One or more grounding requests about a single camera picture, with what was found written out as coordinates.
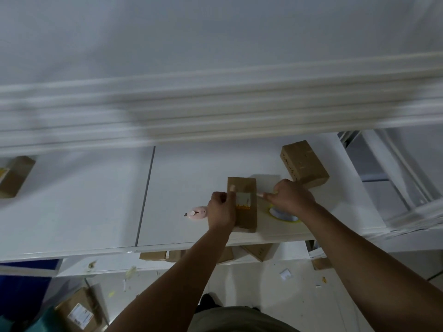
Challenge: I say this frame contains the person's left forearm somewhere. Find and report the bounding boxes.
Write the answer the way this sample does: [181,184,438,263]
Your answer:
[105,226,234,332]

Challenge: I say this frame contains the small pink cutter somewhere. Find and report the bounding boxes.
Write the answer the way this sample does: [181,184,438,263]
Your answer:
[183,206,209,223]

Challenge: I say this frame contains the blue plastic crate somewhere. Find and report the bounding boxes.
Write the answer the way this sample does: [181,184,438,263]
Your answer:
[0,259,61,322]

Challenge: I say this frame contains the cardboard box with white label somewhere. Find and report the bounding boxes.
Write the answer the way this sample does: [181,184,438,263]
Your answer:
[226,176,258,234]

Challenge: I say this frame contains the person's left hand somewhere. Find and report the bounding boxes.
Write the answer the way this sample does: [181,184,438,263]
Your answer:
[206,184,237,233]

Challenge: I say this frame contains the plain brown cardboard box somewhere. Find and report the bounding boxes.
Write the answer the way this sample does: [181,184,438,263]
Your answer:
[279,140,330,190]

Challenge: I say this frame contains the person's dark trousers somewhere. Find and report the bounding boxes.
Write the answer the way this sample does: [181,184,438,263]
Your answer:
[195,293,261,314]

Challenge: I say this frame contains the white metal shelving rack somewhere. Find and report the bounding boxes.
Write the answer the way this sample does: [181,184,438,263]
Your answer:
[0,0,443,277]

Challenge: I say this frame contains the floor cardboard parcel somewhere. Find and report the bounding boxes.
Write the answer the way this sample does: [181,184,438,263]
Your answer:
[55,286,107,332]

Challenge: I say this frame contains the person's right forearm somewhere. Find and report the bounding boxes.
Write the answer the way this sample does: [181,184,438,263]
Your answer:
[301,203,443,332]

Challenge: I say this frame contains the labelled box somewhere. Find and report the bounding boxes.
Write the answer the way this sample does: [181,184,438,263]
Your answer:
[0,155,36,200]

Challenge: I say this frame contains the person's right hand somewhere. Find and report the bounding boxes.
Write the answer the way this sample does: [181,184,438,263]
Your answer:
[257,178,317,219]

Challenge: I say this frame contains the person's olive shirt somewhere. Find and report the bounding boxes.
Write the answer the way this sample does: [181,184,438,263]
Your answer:
[186,305,300,332]

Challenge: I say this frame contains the yellow tape roll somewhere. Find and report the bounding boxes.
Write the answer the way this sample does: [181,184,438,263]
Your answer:
[268,203,302,224]

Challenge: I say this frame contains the person's black left shoe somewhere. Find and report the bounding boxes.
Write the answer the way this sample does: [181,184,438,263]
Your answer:
[198,292,217,310]

